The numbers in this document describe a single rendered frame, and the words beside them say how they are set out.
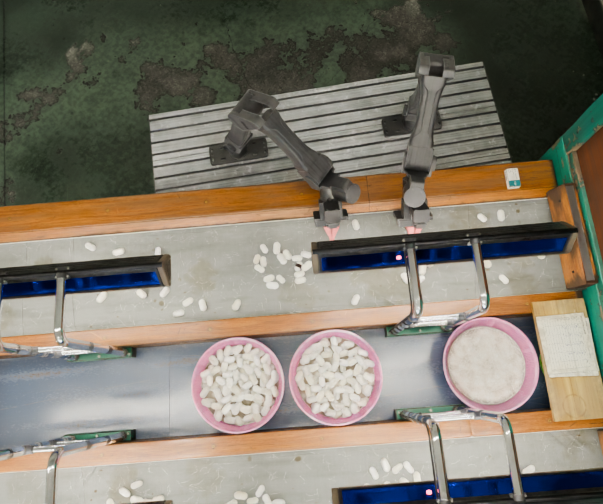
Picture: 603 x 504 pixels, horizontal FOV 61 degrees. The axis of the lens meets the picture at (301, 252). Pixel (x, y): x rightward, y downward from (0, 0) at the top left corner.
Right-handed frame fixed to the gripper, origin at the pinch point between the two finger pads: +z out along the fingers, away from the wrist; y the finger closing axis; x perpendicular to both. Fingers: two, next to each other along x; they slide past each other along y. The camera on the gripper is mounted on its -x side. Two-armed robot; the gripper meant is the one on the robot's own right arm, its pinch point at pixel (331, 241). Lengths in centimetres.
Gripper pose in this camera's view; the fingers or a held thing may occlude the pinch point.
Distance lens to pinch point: 155.9
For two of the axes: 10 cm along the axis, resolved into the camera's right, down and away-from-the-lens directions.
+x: -0.2, -4.3, 9.0
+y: 10.0, -0.8, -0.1
